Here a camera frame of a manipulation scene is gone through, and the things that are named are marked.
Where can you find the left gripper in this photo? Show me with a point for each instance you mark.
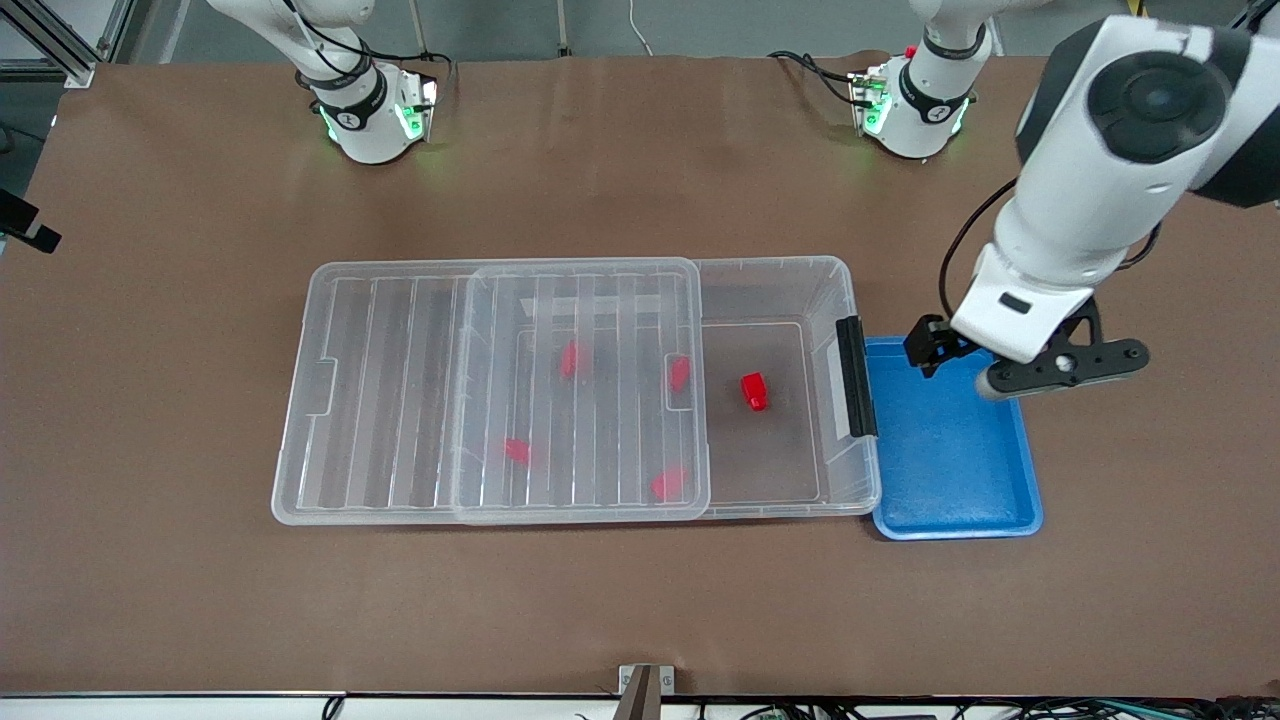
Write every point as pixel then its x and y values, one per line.
pixel 932 345

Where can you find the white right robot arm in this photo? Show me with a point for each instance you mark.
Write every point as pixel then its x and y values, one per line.
pixel 365 120

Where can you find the clear plastic storage box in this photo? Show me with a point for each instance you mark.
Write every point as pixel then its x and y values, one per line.
pixel 770 450

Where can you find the blue plastic tray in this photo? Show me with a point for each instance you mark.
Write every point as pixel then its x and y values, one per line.
pixel 950 470

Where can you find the red block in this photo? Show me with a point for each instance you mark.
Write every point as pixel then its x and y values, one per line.
pixel 754 391
pixel 570 360
pixel 680 372
pixel 668 484
pixel 517 451

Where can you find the grey metal pole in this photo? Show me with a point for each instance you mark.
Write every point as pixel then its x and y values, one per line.
pixel 563 25
pixel 418 25

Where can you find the clear ribbed plastic lid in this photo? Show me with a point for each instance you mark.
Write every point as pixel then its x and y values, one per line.
pixel 380 400

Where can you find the black clamp block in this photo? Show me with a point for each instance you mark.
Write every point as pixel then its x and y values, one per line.
pixel 30 232

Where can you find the black left camera mount bracket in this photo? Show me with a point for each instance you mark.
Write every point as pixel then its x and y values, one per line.
pixel 1100 357

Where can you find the grey metal camera bracket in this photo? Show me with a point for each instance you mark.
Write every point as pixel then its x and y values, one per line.
pixel 645 685

